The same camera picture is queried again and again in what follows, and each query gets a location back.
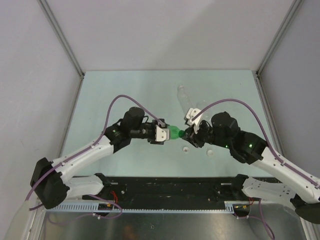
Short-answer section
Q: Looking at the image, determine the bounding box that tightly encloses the green bottle cap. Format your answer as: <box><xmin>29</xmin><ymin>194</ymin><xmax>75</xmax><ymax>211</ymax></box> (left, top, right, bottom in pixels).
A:
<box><xmin>178</xmin><ymin>130</ymin><xmax>187</xmax><ymax>139</ymax></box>

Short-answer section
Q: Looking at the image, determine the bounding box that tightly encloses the grey slotted cable duct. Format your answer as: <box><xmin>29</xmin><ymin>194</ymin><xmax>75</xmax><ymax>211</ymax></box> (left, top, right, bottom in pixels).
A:
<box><xmin>49</xmin><ymin>201</ymin><xmax>234</xmax><ymax>214</ymax></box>

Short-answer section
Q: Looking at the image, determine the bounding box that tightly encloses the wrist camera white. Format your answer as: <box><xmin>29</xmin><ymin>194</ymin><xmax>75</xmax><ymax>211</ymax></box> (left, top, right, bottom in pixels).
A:
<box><xmin>184</xmin><ymin>108</ymin><xmax>203</xmax><ymax>134</ymax></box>
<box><xmin>155</xmin><ymin>125</ymin><xmax>169</xmax><ymax>143</ymax></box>

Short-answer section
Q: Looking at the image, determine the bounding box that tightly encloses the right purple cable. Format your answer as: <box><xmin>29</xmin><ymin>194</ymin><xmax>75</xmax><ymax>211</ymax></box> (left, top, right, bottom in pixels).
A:
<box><xmin>194</xmin><ymin>98</ymin><xmax>320</xmax><ymax>238</ymax></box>

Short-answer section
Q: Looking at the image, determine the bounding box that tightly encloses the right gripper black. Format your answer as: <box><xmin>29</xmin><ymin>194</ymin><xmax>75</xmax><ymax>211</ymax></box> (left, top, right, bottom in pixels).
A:
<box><xmin>182</xmin><ymin>119</ymin><xmax>231</xmax><ymax>149</ymax></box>

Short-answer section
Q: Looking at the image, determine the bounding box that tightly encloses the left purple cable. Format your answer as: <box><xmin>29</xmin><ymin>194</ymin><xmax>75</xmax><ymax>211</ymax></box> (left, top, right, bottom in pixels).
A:
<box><xmin>24</xmin><ymin>94</ymin><xmax>165</xmax><ymax>224</ymax></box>

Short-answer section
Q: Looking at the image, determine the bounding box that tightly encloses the clear plastic bottle far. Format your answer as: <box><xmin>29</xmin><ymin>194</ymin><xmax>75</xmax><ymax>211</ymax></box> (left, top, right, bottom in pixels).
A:
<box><xmin>177</xmin><ymin>85</ymin><xmax>193</xmax><ymax>114</ymax></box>

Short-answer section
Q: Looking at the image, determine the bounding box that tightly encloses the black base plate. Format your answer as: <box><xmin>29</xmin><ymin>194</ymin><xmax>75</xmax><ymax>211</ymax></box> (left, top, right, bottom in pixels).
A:
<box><xmin>97</xmin><ymin>177</ymin><xmax>251</xmax><ymax>206</ymax></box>

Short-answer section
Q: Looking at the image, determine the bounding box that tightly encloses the aluminium corner post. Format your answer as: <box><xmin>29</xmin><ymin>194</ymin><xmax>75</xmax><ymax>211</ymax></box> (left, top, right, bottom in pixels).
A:
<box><xmin>255</xmin><ymin>0</ymin><xmax>304</xmax><ymax>76</ymax></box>
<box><xmin>37</xmin><ymin>0</ymin><xmax>85</xmax><ymax>79</ymax></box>

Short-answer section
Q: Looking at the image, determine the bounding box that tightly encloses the green plastic bottle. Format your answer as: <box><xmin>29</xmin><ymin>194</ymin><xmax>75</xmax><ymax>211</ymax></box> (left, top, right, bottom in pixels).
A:
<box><xmin>167</xmin><ymin>125</ymin><xmax>181</xmax><ymax>140</ymax></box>

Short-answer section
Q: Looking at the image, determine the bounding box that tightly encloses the right aluminium corner post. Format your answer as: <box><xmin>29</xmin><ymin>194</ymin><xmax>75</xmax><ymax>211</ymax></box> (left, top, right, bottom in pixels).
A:
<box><xmin>255</xmin><ymin>0</ymin><xmax>304</xmax><ymax>76</ymax></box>

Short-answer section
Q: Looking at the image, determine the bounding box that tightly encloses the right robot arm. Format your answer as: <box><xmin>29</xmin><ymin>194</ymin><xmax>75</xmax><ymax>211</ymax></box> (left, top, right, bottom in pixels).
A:
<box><xmin>183</xmin><ymin>108</ymin><xmax>320</xmax><ymax>224</ymax></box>

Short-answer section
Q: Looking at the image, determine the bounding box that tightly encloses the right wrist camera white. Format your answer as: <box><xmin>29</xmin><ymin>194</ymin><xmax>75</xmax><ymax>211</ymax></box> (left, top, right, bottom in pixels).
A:
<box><xmin>184</xmin><ymin>108</ymin><xmax>203</xmax><ymax>134</ymax></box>

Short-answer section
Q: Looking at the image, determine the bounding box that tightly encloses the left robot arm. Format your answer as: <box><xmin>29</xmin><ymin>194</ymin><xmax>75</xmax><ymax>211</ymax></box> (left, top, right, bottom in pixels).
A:
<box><xmin>30</xmin><ymin>107</ymin><xmax>170</xmax><ymax>209</ymax></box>

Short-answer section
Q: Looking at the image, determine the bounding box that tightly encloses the white bottle cap right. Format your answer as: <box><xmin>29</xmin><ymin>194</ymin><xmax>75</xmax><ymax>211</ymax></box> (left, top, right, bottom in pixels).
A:
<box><xmin>206</xmin><ymin>149</ymin><xmax>214</xmax><ymax>156</ymax></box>

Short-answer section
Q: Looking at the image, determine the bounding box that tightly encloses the left aluminium corner post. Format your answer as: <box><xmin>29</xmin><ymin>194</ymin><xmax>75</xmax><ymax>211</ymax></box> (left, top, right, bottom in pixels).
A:
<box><xmin>37</xmin><ymin>0</ymin><xmax>85</xmax><ymax>79</ymax></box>

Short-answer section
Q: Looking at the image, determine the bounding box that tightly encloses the purple cable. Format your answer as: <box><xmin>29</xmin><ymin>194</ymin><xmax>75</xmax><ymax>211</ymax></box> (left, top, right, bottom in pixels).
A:
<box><xmin>194</xmin><ymin>98</ymin><xmax>320</xmax><ymax>238</ymax></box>
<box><xmin>24</xmin><ymin>94</ymin><xmax>165</xmax><ymax>224</ymax></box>

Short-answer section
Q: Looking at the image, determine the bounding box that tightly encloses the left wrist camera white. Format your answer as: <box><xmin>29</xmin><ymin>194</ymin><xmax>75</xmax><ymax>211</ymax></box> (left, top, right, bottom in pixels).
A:
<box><xmin>155</xmin><ymin>125</ymin><xmax>169</xmax><ymax>143</ymax></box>

